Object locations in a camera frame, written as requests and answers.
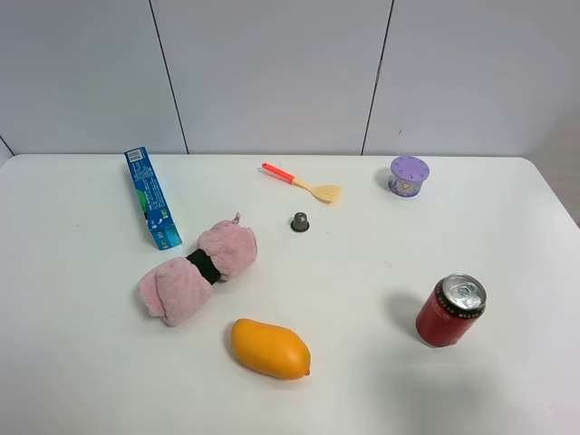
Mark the pink towel black band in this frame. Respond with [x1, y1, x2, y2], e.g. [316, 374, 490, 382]
[138, 214, 257, 326]

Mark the grey coffee capsule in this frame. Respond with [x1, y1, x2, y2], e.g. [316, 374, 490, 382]
[290, 212, 310, 233]

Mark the blue toothpaste box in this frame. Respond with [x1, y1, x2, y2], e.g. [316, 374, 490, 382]
[124, 147, 182, 250]

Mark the purple lidded jar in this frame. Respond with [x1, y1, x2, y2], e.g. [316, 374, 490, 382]
[388, 155, 430, 198]

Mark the orange mango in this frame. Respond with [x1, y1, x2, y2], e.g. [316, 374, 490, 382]
[230, 319, 311, 381]

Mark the red soda can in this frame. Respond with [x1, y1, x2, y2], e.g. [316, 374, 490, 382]
[415, 274, 487, 347]

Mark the spatula with red handle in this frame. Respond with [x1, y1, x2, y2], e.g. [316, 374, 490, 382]
[262, 163, 342, 204]

